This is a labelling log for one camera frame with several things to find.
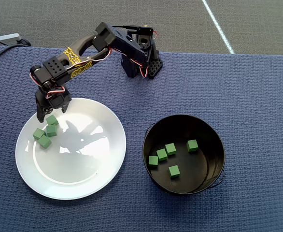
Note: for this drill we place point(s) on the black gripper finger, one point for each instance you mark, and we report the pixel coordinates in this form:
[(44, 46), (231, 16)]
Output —
[(64, 108), (40, 114)]

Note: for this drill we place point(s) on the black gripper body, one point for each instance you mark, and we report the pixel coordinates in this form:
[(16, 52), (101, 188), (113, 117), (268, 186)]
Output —
[(55, 103)]

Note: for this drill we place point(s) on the small green cube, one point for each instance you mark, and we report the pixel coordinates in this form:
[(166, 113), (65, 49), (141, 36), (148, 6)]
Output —
[(38, 133), (153, 161), (161, 154), (170, 149), (51, 130), (192, 145), (174, 171), (51, 120), (44, 141)]

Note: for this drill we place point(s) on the white round plate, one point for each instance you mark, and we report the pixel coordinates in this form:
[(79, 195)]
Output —
[(78, 169)]

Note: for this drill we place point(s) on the black metal bucket container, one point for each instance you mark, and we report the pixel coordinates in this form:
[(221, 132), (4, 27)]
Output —
[(194, 174)]

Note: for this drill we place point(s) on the black caster wheel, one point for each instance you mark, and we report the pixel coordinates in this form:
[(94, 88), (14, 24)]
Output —
[(24, 43)]

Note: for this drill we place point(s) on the grey metal chair leg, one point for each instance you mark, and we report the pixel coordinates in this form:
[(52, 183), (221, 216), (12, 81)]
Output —
[(8, 37)]

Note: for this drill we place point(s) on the white floor tape line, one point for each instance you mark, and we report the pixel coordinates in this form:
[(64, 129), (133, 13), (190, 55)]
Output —
[(218, 26)]

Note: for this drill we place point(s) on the blue woven table mat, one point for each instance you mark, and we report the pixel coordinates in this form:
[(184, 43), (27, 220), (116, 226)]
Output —
[(252, 120)]

